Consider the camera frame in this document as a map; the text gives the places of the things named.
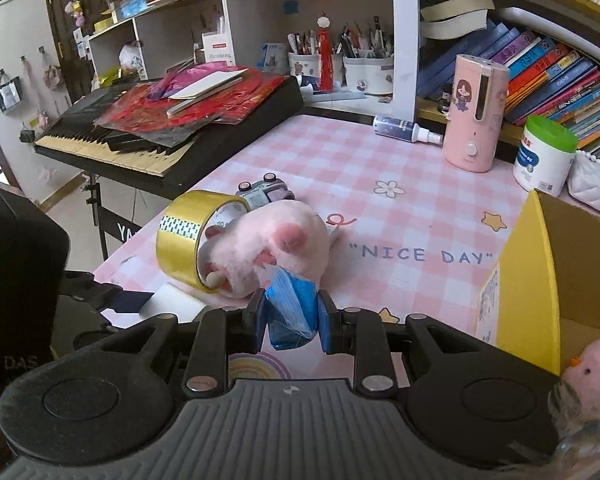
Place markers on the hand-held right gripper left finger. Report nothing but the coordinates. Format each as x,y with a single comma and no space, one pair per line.
258,322

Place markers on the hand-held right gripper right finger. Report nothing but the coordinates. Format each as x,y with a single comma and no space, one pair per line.
326,325

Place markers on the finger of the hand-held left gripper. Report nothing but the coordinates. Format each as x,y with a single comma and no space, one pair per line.
107,292

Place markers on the blue packet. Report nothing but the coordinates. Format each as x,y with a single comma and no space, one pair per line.
291,310

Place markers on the gold tape roll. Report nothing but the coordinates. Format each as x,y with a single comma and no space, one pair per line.
180,220

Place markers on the small toy car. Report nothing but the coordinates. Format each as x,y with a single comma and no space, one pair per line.
266,191

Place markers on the yellow cardboard box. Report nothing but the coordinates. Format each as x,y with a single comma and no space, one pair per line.
545,280

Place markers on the white card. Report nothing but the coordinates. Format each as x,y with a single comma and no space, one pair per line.
177,302

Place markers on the keyboard stand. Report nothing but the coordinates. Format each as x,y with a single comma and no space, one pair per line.
97,210

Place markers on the pink checked tablecloth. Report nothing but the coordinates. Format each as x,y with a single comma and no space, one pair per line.
410,220

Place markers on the black electronic keyboard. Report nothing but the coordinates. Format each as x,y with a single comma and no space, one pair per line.
135,159

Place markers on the black hanging bag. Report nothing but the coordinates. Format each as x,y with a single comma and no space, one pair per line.
7,94

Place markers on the pink hanging bag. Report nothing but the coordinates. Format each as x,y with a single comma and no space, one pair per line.
54,75

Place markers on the white marker pen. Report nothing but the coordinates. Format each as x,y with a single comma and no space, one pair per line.
397,126

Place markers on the red paper sheets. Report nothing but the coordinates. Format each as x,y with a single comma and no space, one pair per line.
225,102

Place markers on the magenta foil bag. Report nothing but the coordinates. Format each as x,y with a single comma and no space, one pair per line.
180,77

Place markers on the white booklet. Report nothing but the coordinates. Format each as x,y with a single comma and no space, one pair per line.
207,85

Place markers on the white plastic bag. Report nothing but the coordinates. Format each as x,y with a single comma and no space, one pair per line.
131,56

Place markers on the small dark ink bottle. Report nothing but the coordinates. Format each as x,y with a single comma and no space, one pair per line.
445,102

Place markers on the white pen holder cup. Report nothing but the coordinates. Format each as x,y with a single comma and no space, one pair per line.
369,76
305,67

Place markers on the pink humidifier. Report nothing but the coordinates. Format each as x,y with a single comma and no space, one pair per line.
472,110

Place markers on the white box red label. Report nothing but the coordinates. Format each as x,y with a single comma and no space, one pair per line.
219,47

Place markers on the white jar green lid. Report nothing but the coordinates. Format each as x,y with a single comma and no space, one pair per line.
542,165

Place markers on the red tassel ornament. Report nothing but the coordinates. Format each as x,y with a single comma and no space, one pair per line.
326,55

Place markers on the pink chick plush toy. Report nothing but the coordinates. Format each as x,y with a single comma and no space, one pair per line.
592,370

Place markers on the white shelf unit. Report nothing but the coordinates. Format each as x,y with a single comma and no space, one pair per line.
260,10

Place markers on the row of colourful books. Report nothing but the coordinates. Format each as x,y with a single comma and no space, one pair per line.
550,75

